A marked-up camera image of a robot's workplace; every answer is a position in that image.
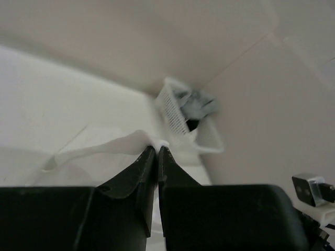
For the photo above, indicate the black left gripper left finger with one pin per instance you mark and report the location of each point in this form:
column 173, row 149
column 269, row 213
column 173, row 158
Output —
column 116, row 215

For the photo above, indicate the white plastic laundry basket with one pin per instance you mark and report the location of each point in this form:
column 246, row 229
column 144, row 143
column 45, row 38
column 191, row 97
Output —
column 205, row 139

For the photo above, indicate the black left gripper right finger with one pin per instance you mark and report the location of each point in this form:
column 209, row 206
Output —
column 225, row 217

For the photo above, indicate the grey tank top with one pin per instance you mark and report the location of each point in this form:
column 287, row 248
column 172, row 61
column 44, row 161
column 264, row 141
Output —
column 195, row 105

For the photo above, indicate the white tank top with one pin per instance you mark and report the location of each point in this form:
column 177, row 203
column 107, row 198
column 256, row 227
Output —
column 97, row 140

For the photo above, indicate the black tank top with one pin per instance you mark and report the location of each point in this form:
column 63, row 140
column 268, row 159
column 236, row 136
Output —
column 192, row 124

